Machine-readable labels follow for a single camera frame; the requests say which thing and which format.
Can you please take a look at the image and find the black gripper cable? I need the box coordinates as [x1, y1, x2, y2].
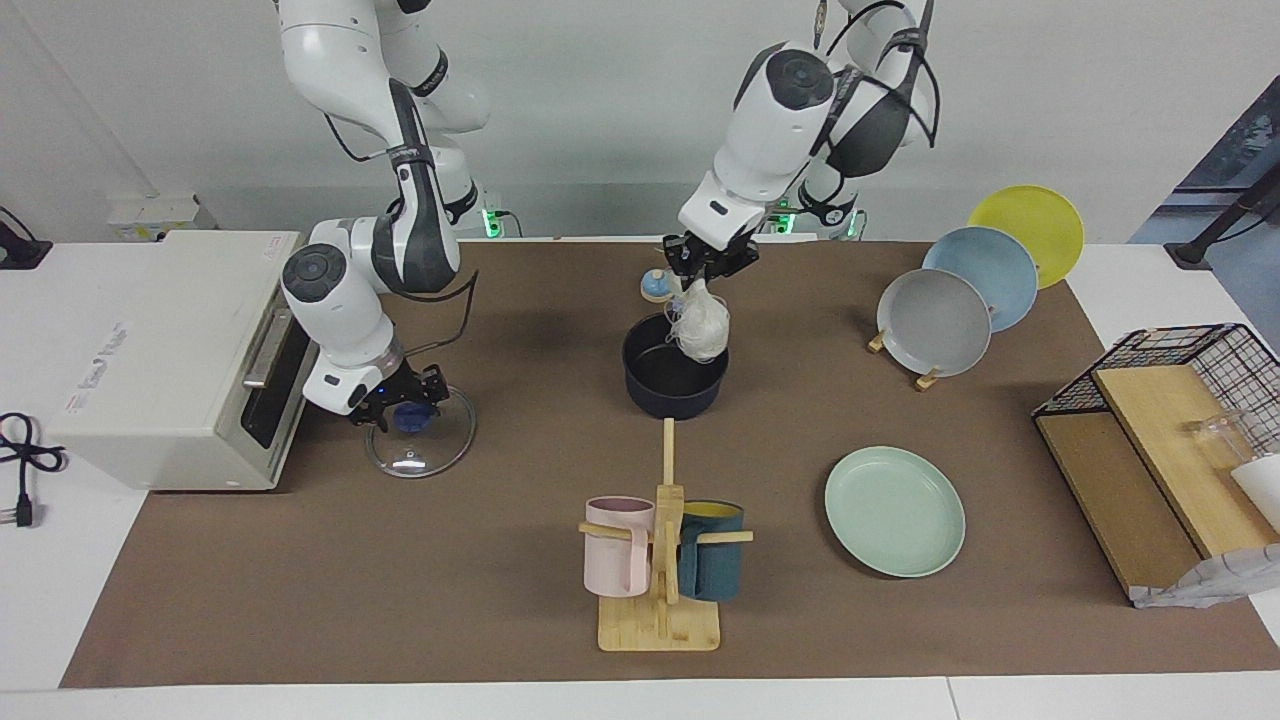
[812, 0, 943, 151]
[322, 110, 483, 353]

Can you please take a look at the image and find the black wire basket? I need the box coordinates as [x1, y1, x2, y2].
[1033, 323, 1280, 456]

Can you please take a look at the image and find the black power cord with plug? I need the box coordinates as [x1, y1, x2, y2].
[0, 412, 69, 529]

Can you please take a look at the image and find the dark teal mug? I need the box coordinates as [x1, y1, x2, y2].
[678, 500, 746, 602]

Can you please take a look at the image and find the light blue plate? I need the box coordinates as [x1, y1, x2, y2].
[921, 227, 1039, 333]

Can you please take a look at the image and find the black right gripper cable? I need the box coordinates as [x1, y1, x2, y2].
[322, 110, 483, 353]

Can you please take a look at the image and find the clear glass cup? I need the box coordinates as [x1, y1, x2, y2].
[1185, 410, 1256, 471]

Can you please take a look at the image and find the yellow plate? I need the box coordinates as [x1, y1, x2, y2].
[967, 185, 1085, 291]

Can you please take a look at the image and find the mint green plate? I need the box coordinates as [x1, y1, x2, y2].
[825, 446, 967, 579]

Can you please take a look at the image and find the grey checked cloth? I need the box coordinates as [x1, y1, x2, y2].
[1130, 543, 1280, 611]

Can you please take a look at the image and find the brown table mat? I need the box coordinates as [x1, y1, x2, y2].
[60, 240, 1280, 689]

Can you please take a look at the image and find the grey plate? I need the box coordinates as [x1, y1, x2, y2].
[876, 268, 993, 378]

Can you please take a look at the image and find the pink mug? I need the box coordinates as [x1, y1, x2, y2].
[584, 496, 657, 599]

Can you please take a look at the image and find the wooden mug tree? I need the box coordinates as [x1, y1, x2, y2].
[578, 418, 753, 653]

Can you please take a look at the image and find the dark blue pot with handle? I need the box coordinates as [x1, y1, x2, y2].
[622, 312, 729, 421]

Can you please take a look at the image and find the black table clamp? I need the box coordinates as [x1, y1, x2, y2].
[0, 205, 53, 271]

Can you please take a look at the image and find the white cup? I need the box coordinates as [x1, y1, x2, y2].
[1230, 455, 1280, 531]

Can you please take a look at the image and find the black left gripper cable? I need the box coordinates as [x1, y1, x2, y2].
[812, 0, 943, 151]

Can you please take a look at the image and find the wooden plate rack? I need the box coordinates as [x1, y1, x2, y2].
[868, 330, 941, 391]

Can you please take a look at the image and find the glass lid with blue knob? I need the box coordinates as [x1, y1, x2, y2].
[365, 385, 478, 479]

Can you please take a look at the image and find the white toaster oven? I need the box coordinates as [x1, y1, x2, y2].
[45, 230, 326, 491]

